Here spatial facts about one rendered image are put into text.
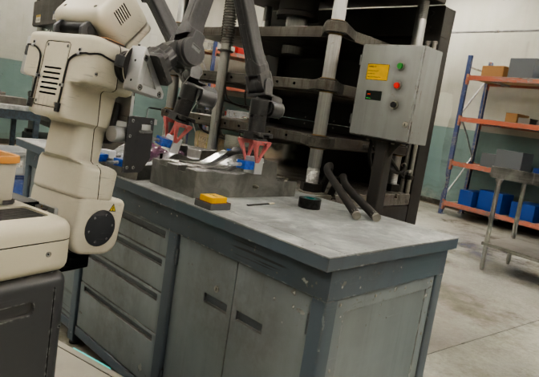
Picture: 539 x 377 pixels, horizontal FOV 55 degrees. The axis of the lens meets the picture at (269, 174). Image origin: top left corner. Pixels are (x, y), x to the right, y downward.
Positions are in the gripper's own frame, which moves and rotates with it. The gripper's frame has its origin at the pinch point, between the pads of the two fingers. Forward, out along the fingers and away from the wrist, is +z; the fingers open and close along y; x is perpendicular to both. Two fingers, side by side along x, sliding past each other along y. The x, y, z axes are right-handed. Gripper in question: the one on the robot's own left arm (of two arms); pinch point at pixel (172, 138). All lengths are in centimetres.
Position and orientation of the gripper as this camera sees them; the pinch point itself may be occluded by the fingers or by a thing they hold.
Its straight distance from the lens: 185.5
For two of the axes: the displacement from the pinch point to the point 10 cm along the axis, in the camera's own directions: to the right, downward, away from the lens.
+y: -6.6, -3.3, 6.8
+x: -6.6, -1.7, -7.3
